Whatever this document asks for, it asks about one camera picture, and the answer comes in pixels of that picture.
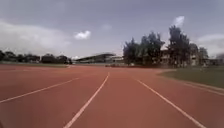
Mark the group of dark trees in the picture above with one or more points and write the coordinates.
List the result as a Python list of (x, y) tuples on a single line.
[(151, 46)]

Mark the green grass field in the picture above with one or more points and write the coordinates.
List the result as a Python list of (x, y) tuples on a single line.
[(203, 75)]

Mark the grass strip beyond track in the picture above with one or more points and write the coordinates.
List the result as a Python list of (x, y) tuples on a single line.
[(30, 64)]

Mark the row of distant trees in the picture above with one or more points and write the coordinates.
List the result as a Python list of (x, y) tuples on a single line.
[(30, 58)]

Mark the red running track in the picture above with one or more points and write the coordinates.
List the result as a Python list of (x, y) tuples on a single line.
[(123, 100)]

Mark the pale building behind trees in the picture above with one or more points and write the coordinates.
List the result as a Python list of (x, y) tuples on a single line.
[(195, 59)]

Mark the low grandstand building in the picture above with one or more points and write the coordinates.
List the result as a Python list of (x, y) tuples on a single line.
[(98, 58)]

